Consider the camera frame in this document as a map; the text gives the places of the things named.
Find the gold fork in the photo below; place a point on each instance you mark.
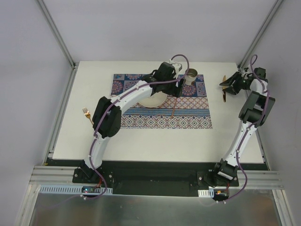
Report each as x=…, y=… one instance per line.
x=87, y=114

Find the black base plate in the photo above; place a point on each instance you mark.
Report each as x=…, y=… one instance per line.
x=182, y=179

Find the copper spoon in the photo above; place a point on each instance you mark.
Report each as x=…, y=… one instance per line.
x=174, y=108

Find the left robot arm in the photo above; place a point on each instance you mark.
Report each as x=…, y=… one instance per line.
x=108, y=113

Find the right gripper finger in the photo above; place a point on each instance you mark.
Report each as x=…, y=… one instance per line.
x=231, y=80
x=232, y=90

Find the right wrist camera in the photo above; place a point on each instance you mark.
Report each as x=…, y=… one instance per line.
x=245, y=73

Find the right aluminium frame post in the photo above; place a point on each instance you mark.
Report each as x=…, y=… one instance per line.
x=260, y=33

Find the patterned cloth placemat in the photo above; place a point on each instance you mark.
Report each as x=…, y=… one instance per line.
x=192, y=111

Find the aluminium frame post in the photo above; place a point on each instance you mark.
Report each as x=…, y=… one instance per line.
x=50, y=21
x=260, y=33

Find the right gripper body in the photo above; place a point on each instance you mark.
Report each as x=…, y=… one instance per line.
x=236, y=83

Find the left aluminium frame post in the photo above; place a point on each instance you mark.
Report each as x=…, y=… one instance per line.
x=50, y=21

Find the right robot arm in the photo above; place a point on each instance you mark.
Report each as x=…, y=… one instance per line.
x=252, y=115

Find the cream plate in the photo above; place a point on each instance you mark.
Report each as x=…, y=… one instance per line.
x=155, y=100

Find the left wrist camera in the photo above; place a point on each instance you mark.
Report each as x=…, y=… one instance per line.
x=176, y=65

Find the gold knife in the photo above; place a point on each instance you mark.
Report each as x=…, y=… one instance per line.
x=223, y=88

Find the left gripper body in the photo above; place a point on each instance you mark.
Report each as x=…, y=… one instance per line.
x=178, y=89

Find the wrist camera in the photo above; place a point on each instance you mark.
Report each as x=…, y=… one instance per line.
x=245, y=73
x=176, y=65

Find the metal cup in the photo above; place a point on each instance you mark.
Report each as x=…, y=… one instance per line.
x=191, y=76

